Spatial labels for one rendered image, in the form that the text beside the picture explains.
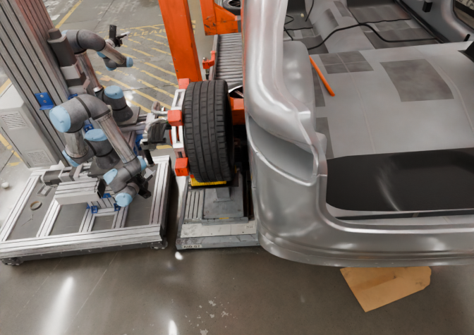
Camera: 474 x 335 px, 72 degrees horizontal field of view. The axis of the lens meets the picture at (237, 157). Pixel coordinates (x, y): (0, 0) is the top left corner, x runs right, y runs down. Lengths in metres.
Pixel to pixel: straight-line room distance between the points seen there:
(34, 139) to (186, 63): 1.10
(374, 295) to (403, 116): 1.15
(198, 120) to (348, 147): 0.85
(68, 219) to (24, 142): 0.78
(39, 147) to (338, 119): 1.86
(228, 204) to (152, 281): 0.77
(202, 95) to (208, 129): 0.21
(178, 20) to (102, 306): 1.99
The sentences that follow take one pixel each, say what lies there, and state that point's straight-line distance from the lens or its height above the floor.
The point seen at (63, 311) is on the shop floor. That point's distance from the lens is 2.73.
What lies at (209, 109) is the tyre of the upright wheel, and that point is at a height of 1.14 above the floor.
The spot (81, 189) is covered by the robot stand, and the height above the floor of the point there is 0.74.
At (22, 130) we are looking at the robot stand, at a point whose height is 1.07.
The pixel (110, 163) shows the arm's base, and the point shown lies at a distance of 2.16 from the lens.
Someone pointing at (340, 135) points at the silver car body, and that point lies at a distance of 1.96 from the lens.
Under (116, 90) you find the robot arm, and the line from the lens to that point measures 2.48.
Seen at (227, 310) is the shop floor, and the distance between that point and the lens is 2.36.
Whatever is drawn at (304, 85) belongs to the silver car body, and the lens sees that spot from 1.76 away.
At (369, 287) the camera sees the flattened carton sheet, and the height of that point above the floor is 0.01.
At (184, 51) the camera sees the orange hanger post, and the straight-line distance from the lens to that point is 2.43.
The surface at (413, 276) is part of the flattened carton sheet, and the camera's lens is 2.60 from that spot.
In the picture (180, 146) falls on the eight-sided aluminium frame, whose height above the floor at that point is 0.97.
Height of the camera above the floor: 2.17
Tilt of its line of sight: 43 degrees down
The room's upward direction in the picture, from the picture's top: 7 degrees counter-clockwise
